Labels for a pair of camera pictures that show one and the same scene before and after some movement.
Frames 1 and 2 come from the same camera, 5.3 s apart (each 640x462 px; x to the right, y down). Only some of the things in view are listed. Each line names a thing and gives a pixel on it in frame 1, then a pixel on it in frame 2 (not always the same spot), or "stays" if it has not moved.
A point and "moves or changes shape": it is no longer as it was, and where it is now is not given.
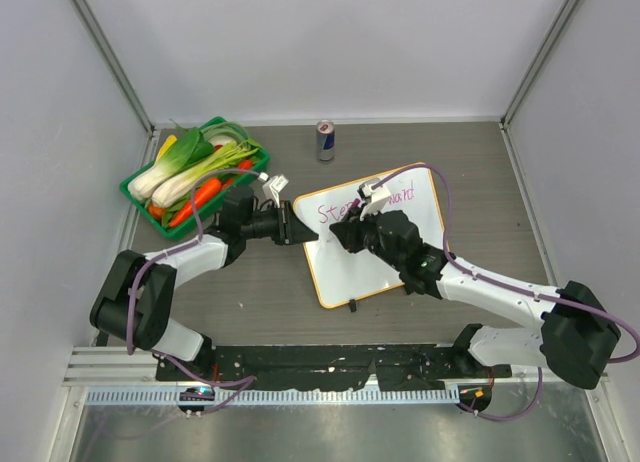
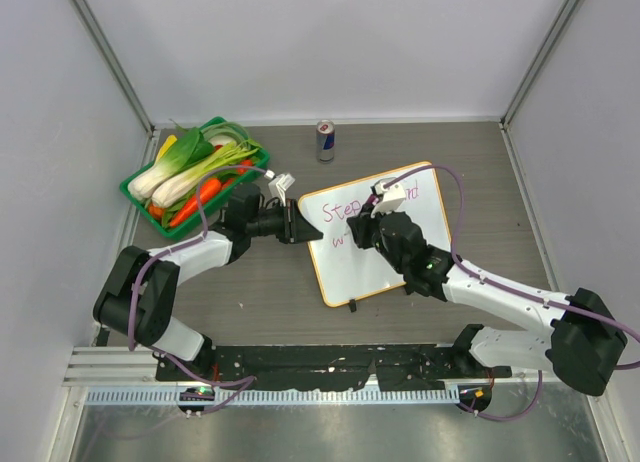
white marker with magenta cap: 354,205 moves or changes shape
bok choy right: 182,185 stays
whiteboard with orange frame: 340,276 stays
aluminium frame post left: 79,2 stays
